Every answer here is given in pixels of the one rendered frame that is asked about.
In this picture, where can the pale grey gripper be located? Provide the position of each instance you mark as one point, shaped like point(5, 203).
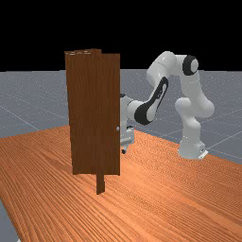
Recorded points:
point(127, 137)

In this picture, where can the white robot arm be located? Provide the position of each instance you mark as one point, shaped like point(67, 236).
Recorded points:
point(191, 126)

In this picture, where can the brown wooden door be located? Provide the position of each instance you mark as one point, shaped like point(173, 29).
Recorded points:
point(94, 116)

